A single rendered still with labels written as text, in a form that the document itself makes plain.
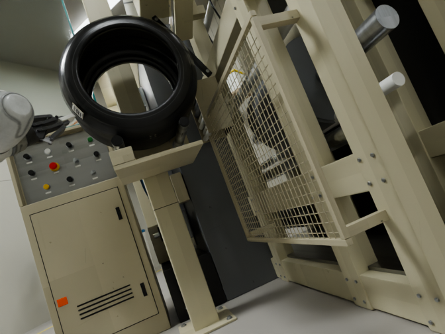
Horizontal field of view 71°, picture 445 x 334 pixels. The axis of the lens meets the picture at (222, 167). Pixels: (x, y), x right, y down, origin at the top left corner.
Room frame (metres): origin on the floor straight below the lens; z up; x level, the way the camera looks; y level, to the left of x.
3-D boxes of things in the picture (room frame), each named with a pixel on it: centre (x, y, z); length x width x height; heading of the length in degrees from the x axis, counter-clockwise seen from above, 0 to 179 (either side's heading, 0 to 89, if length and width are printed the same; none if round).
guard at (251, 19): (1.26, -0.12, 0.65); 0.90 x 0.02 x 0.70; 16
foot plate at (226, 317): (1.64, 0.35, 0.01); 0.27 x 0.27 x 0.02; 16
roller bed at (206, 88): (1.71, -0.04, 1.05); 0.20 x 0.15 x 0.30; 16
